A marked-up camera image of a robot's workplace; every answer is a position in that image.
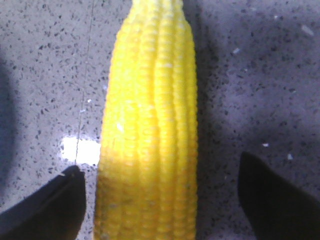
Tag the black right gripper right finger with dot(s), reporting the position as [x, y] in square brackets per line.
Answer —
[275, 208]

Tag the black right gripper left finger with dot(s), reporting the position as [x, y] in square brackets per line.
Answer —
[54, 212]

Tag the yellow corn cob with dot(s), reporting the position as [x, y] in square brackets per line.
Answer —
[146, 185]

